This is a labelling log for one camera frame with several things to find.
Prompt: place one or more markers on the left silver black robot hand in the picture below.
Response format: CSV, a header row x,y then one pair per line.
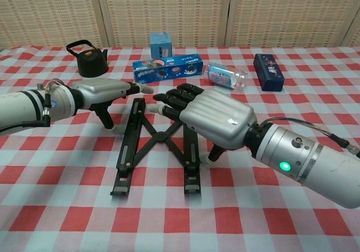
x,y
98,91

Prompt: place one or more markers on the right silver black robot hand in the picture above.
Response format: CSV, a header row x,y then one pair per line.
x,y
219,117

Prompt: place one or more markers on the black folding laptop stand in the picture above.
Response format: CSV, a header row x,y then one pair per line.
x,y
160,136

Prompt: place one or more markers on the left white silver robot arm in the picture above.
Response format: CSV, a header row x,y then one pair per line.
x,y
22,105

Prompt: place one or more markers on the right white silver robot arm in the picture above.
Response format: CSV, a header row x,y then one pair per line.
x,y
323,167

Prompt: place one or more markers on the red white checkered tablecloth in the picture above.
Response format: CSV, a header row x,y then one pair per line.
x,y
84,193

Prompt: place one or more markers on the black cast iron teapot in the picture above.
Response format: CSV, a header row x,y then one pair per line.
x,y
92,65

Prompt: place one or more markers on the clear bottle with blue label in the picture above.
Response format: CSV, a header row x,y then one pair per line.
x,y
223,76

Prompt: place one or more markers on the dark blue rectangular box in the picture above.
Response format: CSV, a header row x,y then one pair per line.
x,y
268,72

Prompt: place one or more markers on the blue Oreo cookie box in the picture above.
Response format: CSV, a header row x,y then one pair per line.
x,y
168,69

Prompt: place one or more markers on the light blue cube box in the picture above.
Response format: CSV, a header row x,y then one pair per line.
x,y
160,45

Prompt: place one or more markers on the bamboo folding screen panel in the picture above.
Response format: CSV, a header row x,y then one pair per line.
x,y
47,13
289,13
166,7
355,29

